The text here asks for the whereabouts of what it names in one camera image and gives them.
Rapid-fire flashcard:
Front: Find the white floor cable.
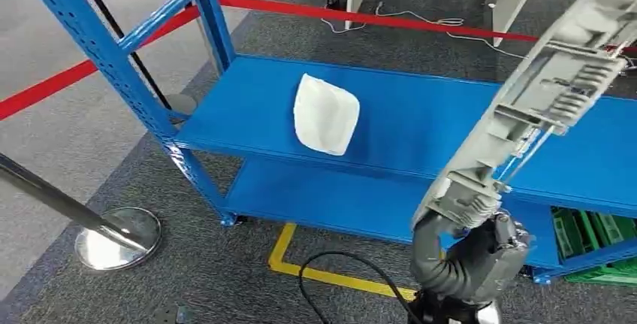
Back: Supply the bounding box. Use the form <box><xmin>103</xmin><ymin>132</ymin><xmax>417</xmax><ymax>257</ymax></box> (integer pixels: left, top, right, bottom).
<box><xmin>321</xmin><ymin>2</ymin><xmax>529</xmax><ymax>59</ymax></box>

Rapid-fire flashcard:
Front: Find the chrome stanchion post with base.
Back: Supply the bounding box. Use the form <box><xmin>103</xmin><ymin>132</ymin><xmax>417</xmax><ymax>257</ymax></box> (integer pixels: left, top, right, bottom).
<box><xmin>0</xmin><ymin>152</ymin><xmax>163</xmax><ymax>271</ymax></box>

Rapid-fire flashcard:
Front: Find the green plastic crate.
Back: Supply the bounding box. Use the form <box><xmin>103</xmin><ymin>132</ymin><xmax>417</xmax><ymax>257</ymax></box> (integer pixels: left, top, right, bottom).
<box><xmin>564</xmin><ymin>259</ymin><xmax>637</xmax><ymax>286</ymax></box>
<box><xmin>589</xmin><ymin>212</ymin><xmax>637</xmax><ymax>244</ymax></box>
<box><xmin>552</xmin><ymin>207</ymin><xmax>589</xmax><ymax>262</ymax></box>

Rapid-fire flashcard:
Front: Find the black stanchion post with base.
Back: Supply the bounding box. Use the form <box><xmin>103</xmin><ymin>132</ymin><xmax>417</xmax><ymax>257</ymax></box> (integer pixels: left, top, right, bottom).
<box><xmin>68</xmin><ymin>0</ymin><xmax>198</xmax><ymax>126</ymax></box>

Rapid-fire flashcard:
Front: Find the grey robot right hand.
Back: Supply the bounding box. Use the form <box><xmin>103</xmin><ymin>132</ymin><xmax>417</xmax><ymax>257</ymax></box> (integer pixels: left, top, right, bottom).
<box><xmin>410</xmin><ymin>209</ymin><xmax>532</xmax><ymax>307</ymax></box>

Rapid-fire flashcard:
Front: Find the white plastic moulded part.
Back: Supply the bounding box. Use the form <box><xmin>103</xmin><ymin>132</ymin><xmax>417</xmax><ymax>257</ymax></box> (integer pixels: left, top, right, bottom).
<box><xmin>292</xmin><ymin>73</ymin><xmax>361</xmax><ymax>157</ymax></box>

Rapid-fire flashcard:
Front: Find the black robot tether cable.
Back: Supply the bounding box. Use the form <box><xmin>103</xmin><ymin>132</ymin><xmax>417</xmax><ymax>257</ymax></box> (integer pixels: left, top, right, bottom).
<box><xmin>298</xmin><ymin>250</ymin><xmax>424</xmax><ymax>324</ymax></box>

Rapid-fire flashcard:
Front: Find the red barrier belt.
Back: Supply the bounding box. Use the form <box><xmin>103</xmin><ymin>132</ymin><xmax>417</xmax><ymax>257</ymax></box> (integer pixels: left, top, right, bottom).
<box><xmin>218</xmin><ymin>0</ymin><xmax>637</xmax><ymax>56</ymax></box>
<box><xmin>0</xmin><ymin>5</ymin><xmax>201</xmax><ymax>121</ymax></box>

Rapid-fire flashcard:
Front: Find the blue metal shelf rack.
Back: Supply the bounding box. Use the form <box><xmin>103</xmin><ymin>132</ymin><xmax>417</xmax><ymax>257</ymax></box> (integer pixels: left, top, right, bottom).
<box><xmin>14</xmin><ymin>0</ymin><xmax>637</xmax><ymax>286</ymax></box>

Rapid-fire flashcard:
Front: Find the silver plastic wheel hubcap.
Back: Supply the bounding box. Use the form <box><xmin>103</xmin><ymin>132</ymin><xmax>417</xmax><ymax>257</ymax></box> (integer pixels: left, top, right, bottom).
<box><xmin>412</xmin><ymin>0</ymin><xmax>637</xmax><ymax>235</ymax></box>

